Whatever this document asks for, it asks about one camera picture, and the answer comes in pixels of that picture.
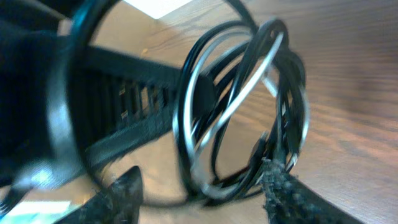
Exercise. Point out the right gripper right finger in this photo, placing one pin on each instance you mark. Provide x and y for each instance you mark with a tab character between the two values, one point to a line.
288	200

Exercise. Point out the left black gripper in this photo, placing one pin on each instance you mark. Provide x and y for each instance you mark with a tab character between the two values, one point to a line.
42	45

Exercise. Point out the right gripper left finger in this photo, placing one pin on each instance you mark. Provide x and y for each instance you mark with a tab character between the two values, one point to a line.
119	203

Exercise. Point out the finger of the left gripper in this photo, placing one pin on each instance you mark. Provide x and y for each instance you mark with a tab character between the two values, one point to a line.
120	102

